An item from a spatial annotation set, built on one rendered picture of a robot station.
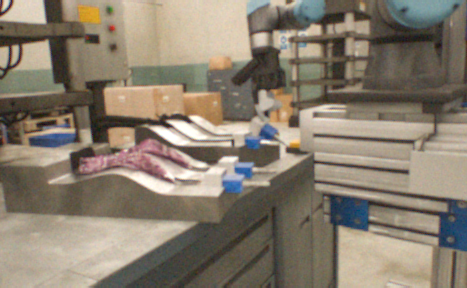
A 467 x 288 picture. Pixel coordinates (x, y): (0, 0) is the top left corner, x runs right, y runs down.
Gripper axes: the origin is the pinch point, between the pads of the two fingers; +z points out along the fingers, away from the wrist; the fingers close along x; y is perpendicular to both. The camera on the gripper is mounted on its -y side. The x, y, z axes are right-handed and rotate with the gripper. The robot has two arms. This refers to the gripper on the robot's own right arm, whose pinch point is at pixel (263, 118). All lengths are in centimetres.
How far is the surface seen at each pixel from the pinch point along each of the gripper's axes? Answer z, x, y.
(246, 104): -86, 614, -344
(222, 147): 7.8, -17.1, -4.5
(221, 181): 15.0, -38.9, 8.7
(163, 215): 21, -47, -1
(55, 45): -42, -4, -91
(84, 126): -6, -8, -72
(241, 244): 34.4, -15.6, -2.5
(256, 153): 10.4, -7.1, 0.3
